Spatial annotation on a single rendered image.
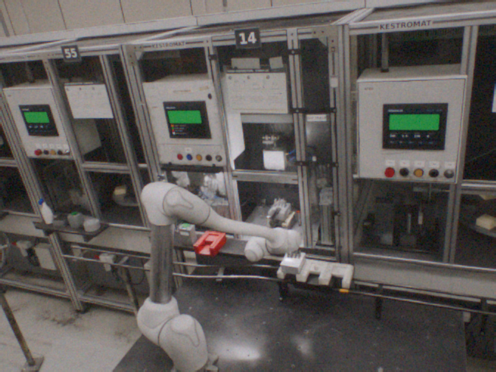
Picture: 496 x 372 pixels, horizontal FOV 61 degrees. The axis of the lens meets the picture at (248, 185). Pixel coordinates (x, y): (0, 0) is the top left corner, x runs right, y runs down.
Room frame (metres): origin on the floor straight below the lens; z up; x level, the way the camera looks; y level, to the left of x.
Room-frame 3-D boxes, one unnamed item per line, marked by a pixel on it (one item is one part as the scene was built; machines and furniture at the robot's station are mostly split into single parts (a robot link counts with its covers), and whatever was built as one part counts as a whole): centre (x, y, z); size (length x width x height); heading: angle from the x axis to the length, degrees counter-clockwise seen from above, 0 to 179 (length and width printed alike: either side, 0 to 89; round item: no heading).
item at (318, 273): (1.74, -0.28, 0.84); 0.36 x 0.14 x 0.10; 65
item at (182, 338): (1.41, 0.37, 0.85); 0.18 x 0.16 x 0.22; 45
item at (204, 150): (2.27, 0.24, 1.60); 0.42 x 0.29 x 0.46; 65
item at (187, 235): (2.11, 0.38, 0.97); 0.08 x 0.08 x 0.12; 65
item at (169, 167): (2.14, 0.30, 1.37); 0.36 x 0.04 x 0.04; 65
